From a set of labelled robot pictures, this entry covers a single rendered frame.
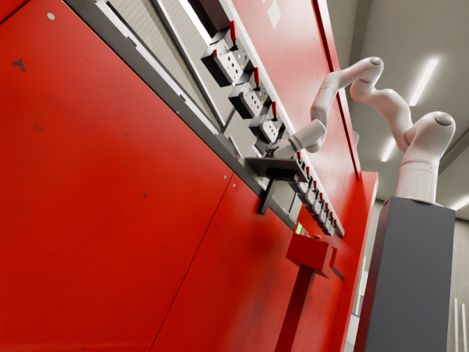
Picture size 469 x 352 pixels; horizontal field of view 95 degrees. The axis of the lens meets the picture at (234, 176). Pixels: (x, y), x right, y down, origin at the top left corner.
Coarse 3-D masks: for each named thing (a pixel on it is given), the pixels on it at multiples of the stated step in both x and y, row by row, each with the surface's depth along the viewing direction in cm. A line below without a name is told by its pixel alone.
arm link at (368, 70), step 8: (360, 64) 104; (368, 64) 101; (376, 64) 100; (336, 72) 111; (344, 72) 109; (352, 72) 106; (360, 72) 103; (368, 72) 102; (376, 72) 102; (328, 80) 109; (336, 80) 108; (344, 80) 109; (352, 80) 107; (368, 80) 106; (376, 80) 107; (320, 88) 109; (336, 88) 108
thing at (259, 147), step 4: (256, 136) 111; (260, 136) 112; (256, 140) 110; (260, 140) 112; (264, 140) 115; (252, 144) 110; (256, 144) 110; (260, 144) 113; (264, 144) 115; (256, 148) 112; (260, 148) 113; (264, 148) 116; (256, 152) 112; (260, 152) 114; (264, 152) 116; (260, 156) 116
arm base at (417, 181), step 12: (408, 168) 87; (420, 168) 84; (432, 168) 84; (408, 180) 85; (420, 180) 82; (432, 180) 82; (396, 192) 88; (408, 192) 82; (420, 192) 80; (432, 192) 80; (384, 204) 88; (432, 204) 75
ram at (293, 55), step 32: (224, 0) 80; (256, 0) 93; (288, 0) 113; (256, 32) 96; (288, 32) 116; (256, 64) 98; (288, 64) 120; (320, 64) 155; (288, 96) 124; (288, 128) 128; (320, 160) 176; (352, 192) 280
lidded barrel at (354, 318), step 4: (352, 316) 482; (356, 316) 478; (352, 320) 479; (356, 320) 475; (352, 324) 476; (356, 324) 472; (348, 328) 479; (352, 328) 473; (356, 328) 469; (348, 332) 475; (352, 332) 469; (356, 332) 466; (348, 336) 472; (352, 336) 467; (348, 340) 468; (352, 340) 464; (352, 344) 461
